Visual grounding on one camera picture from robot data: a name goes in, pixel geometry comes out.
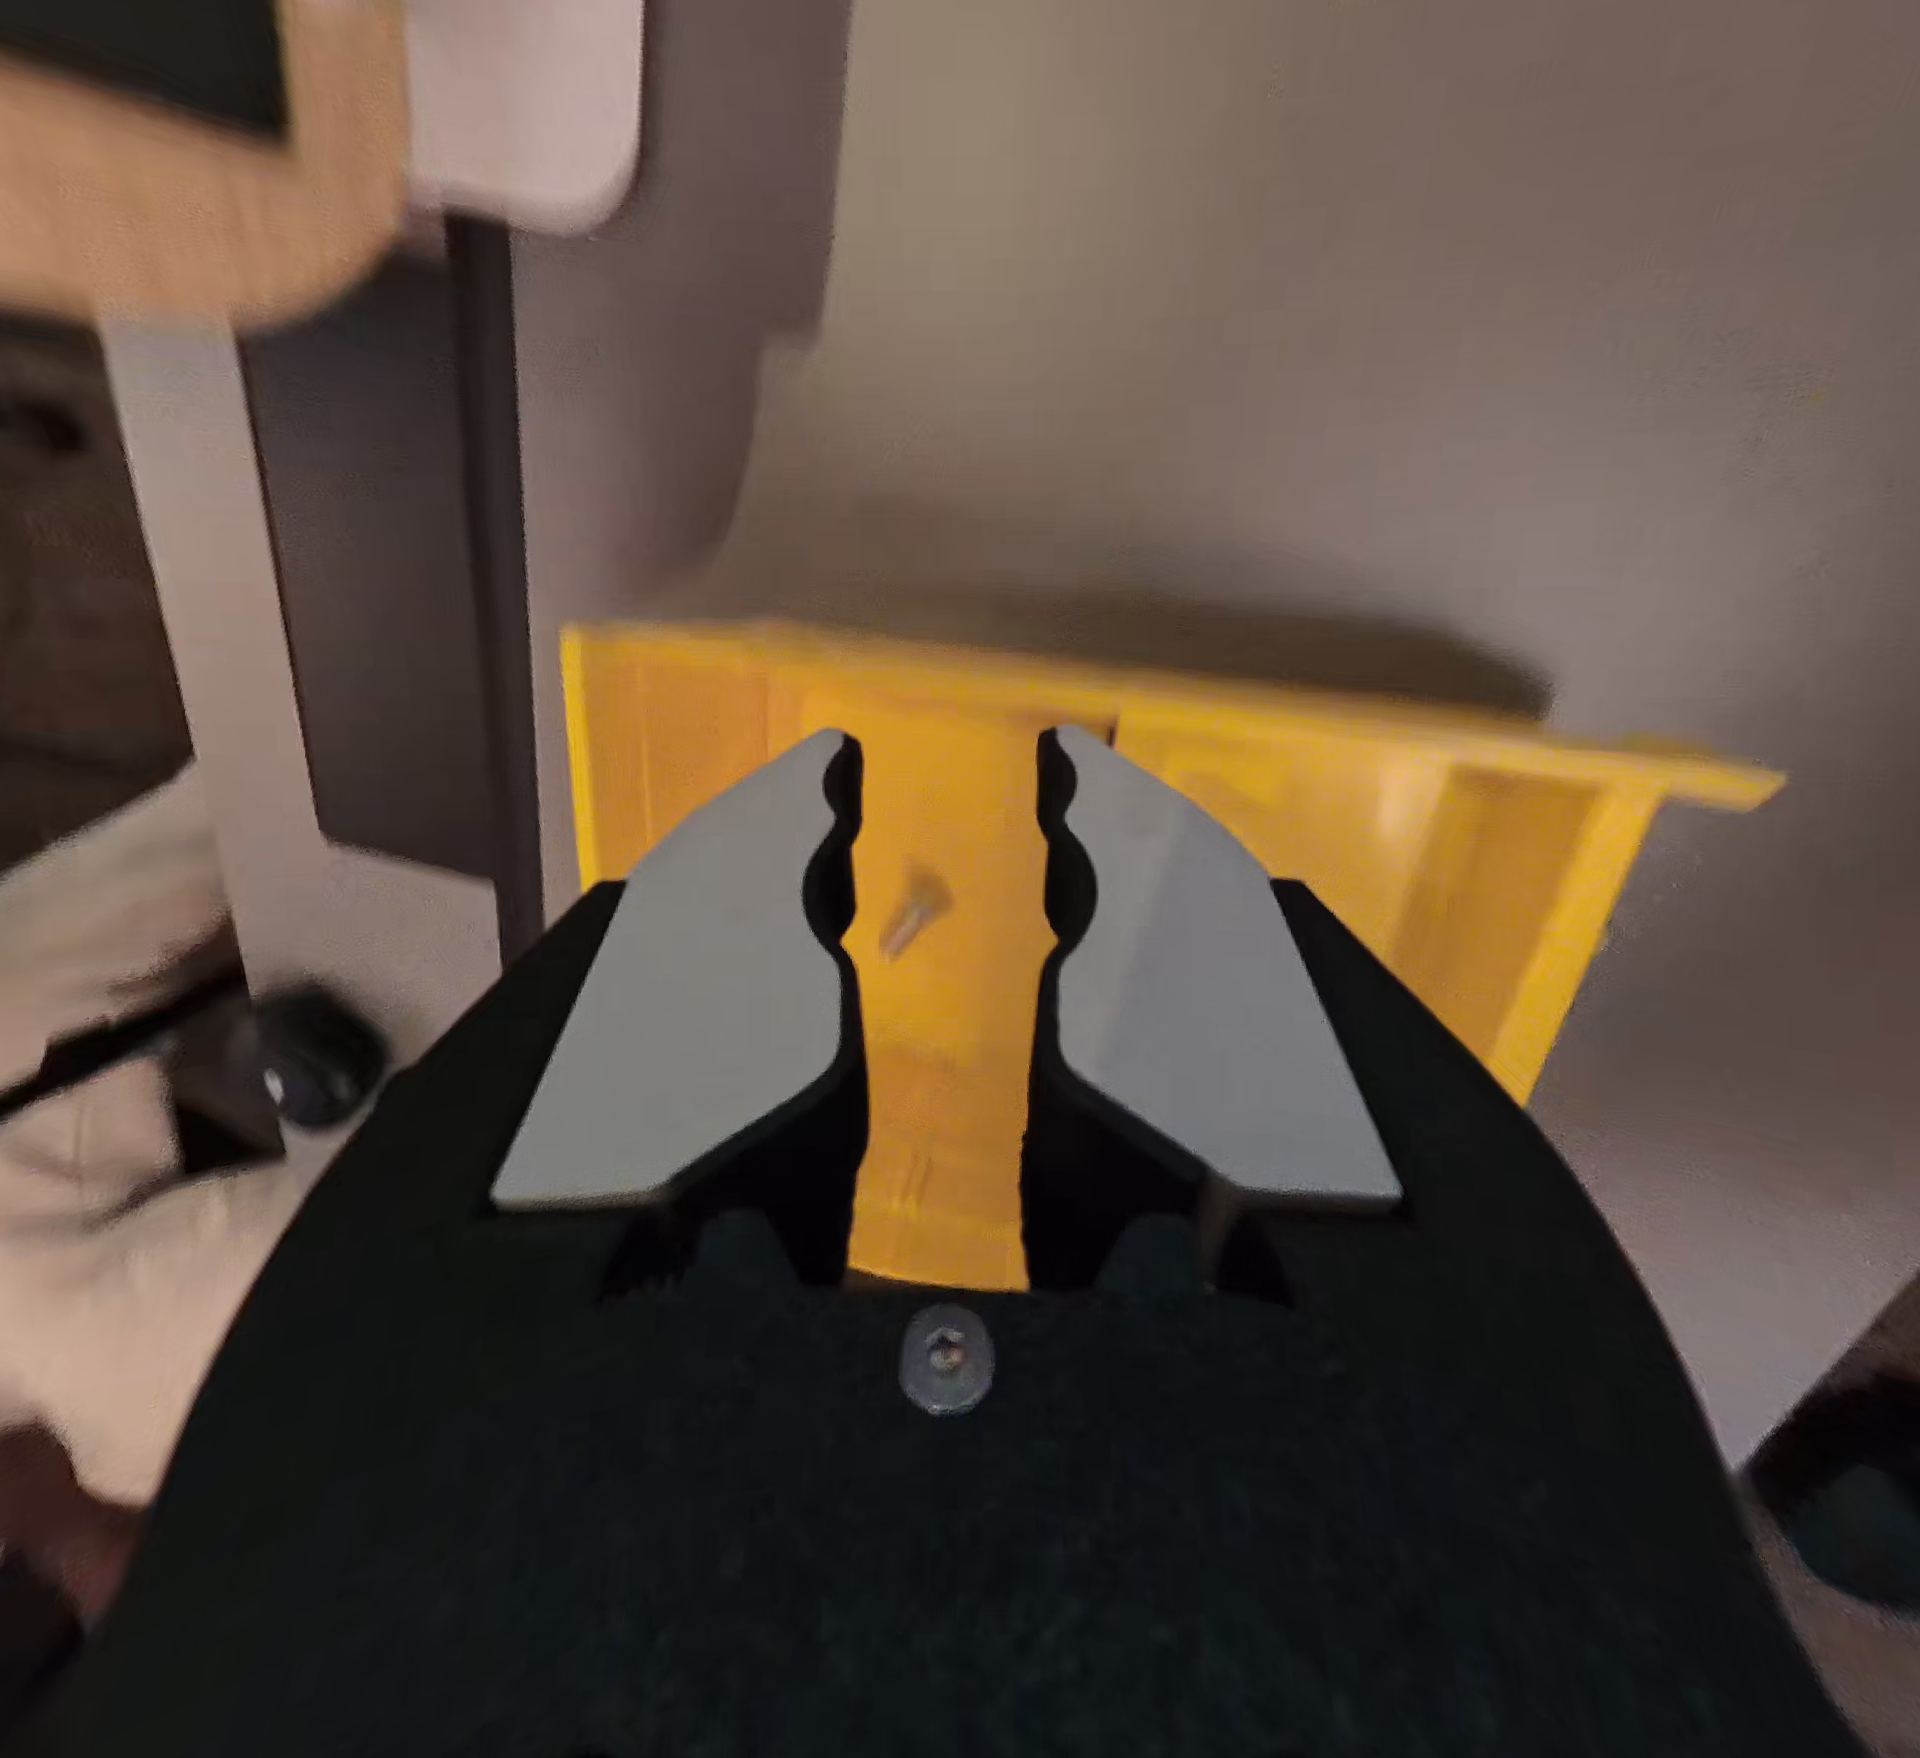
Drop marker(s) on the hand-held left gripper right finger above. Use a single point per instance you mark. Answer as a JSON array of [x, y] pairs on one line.
[[1232, 1038]]

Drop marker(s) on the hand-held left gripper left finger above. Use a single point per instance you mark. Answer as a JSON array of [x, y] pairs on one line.
[[676, 1038]]

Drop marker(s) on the yellow plastic bin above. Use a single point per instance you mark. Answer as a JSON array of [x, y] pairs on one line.
[[1276, 799]]

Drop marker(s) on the black oval case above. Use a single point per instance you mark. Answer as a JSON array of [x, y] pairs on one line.
[[323, 1052]]

